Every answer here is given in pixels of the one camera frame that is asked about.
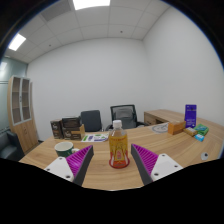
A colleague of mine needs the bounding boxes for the black mesh office chair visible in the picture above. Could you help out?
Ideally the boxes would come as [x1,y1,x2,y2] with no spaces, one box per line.
[104,104,148,132]

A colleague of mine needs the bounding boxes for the small white round gadget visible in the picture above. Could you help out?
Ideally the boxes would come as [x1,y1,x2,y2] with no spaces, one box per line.
[200,151,210,162]

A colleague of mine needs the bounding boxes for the dark grey office chair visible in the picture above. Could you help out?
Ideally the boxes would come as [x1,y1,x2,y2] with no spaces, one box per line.
[80,109,103,133]

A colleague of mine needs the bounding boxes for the upright purple box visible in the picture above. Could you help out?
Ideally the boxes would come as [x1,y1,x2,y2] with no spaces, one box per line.
[184,104,198,129]

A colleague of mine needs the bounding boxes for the small light blue box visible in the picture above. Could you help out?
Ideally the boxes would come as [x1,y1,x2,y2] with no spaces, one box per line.
[194,133,206,143]

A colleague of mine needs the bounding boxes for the green mug white inside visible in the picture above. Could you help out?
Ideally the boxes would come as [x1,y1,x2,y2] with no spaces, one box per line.
[54,141,81,159]

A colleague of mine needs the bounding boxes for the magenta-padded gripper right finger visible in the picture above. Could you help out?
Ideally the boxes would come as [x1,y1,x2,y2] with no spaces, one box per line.
[130,143,184,187]

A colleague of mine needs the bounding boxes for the grey ceiling air vent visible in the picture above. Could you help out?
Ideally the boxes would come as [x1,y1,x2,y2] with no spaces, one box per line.
[39,0,73,22]

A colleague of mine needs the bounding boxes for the white printed leaflet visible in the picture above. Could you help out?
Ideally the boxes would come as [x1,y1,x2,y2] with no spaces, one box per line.
[80,132,110,144]

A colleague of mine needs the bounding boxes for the small beige box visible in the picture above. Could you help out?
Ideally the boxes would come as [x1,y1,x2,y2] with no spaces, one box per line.
[182,126,199,138]

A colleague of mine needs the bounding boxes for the flat round red coaster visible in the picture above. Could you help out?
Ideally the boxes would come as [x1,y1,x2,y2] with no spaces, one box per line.
[108,156,131,170]

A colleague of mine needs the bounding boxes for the wooden glass-door shelf cabinet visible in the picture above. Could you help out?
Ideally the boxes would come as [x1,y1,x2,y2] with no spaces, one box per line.
[6,75,40,155]

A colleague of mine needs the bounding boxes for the flat green box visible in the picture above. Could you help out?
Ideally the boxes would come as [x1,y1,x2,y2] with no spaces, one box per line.
[193,123,210,137]

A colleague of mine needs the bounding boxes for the wooden side desk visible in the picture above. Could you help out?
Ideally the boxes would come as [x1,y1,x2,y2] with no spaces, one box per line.
[143,109,188,127]

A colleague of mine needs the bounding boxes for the large square ceiling light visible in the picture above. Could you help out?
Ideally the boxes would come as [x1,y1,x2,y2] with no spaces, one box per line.
[72,0,112,11]

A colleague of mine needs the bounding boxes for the black leather sofa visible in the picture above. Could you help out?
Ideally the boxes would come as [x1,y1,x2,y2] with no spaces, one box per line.
[0,129,26,162]

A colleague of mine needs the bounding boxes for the small square ceiling light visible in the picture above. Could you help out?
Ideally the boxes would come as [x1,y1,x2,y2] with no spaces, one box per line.
[7,32,28,52]

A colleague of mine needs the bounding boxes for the small dark brown box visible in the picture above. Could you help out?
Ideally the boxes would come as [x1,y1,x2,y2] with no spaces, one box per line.
[49,119,65,140]

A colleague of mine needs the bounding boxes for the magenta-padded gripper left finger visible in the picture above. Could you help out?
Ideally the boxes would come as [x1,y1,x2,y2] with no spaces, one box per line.
[44,144,95,187]

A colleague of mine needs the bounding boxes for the amber drink bottle white cap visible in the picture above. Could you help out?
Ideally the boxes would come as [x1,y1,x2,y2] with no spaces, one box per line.
[108,119,130,168]

